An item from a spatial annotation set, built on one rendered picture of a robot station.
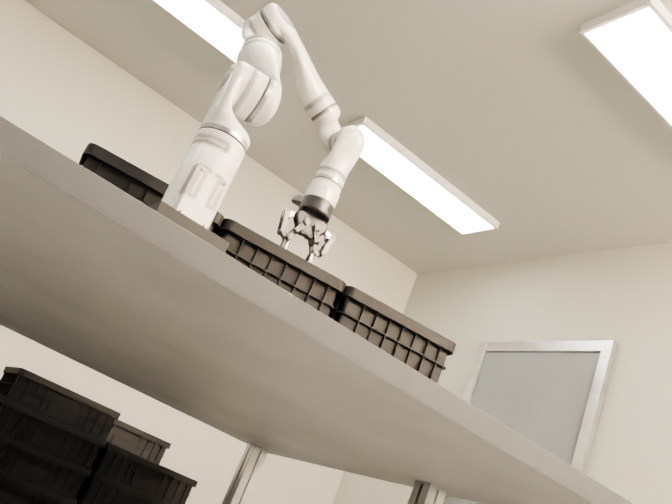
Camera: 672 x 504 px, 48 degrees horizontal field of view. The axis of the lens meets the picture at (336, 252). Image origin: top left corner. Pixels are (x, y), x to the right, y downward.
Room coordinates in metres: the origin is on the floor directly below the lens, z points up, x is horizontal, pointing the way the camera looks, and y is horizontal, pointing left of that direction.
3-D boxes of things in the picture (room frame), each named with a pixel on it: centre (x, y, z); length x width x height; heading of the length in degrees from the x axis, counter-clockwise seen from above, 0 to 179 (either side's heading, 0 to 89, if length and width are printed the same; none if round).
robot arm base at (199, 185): (1.21, 0.26, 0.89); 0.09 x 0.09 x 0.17; 28
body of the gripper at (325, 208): (1.57, 0.08, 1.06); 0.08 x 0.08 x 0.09
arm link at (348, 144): (1.57, 0.08, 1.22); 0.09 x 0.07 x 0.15; 22
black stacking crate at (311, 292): (1.67, 0.15, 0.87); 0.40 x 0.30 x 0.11; 18
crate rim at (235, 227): (1.67, 0.15, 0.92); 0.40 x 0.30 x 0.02; 18
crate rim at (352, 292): (1.76, -0.13, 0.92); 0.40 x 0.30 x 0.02; 18
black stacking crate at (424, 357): (1.76, -0.13, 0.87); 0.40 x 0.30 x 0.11; 18
